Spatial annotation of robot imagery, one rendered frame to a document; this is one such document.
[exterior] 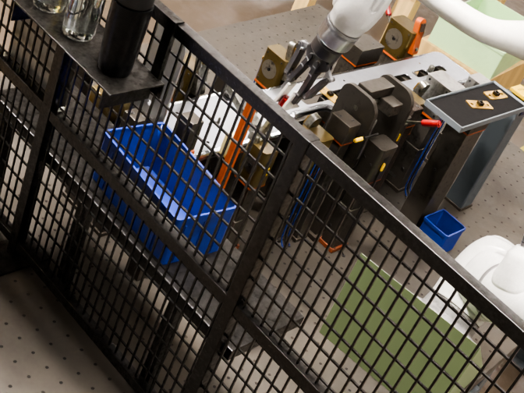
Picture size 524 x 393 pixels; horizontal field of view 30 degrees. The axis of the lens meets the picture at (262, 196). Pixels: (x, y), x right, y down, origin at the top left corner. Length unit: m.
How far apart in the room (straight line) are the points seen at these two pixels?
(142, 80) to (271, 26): 2.08
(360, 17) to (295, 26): 1.78
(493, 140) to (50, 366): 1.62
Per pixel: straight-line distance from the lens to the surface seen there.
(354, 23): 2.22
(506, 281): 2.37
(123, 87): 1.81
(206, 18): 5.35
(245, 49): 3.66
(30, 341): 2.29
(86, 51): 1.88
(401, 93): 2.76
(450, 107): 2.84
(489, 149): 3.21
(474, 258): 2.52
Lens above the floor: 2.38
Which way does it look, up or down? 35 degrees down
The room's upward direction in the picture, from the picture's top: 24 degrees clockwise
